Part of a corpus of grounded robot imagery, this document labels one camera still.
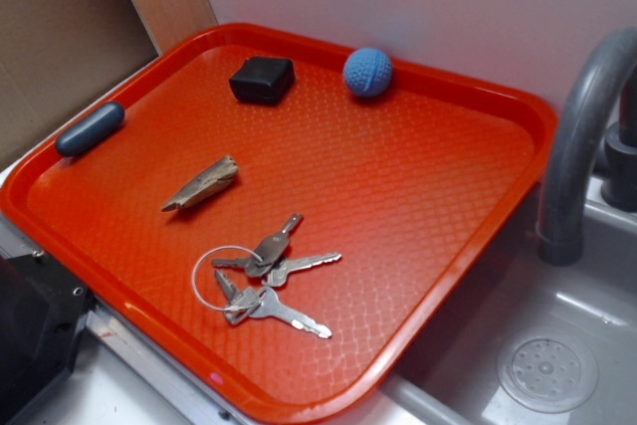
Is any blue textured ball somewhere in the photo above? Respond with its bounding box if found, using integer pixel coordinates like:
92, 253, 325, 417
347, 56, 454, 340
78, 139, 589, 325
342, 48, 393, 98

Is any orange plastic tray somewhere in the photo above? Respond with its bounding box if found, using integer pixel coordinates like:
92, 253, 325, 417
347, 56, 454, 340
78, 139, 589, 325
1, 24, 556, 424

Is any silver key upper right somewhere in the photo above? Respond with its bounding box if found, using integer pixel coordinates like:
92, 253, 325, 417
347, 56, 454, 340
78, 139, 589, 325
245, 213, 304, 278

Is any silver key middle right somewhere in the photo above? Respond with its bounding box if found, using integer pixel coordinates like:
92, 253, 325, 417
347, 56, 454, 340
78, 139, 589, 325
262, 252, 342, 288

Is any brown wood piece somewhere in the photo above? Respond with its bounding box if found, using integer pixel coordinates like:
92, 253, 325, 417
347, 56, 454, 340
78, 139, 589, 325
160, 155, 239, 212

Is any black rectangular block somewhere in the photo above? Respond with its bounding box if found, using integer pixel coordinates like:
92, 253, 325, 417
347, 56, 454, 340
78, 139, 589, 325
229, 57, 296, 106

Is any silver key lower right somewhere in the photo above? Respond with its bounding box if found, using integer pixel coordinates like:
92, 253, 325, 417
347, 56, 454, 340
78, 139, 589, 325
224, 287, 332, 339

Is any small silver key left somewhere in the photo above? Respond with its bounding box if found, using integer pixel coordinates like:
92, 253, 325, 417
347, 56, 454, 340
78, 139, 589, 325
214, 270, 239, 303

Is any dark blue capsule object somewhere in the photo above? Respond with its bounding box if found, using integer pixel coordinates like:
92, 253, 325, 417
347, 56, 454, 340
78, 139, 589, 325
54, 102, 125, 157

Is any grey plastic sink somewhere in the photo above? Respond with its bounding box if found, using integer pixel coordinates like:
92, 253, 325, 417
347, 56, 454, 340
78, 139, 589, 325
382, 179, 636, 424

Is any grey curved faucet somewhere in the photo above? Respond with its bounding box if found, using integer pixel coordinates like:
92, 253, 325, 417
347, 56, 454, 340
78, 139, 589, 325
535, 27, 636, 266

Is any sink drain strainer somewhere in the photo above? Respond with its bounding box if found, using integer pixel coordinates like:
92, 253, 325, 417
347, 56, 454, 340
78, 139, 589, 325
497, 327, 598, 414

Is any brown cardboard panel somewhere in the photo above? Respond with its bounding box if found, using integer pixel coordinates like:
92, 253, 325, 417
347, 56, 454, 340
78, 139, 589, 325
1, 0, 156, 167

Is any silver key ring wire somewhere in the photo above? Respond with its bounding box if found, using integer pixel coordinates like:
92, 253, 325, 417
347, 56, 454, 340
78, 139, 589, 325
191, 244, 262, 313

